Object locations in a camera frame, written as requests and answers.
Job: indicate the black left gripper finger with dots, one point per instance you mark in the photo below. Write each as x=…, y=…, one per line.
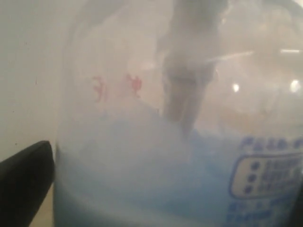
x=25, y=179

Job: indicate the blue pump soap bottle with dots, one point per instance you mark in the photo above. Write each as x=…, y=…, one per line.
x=181, y=113

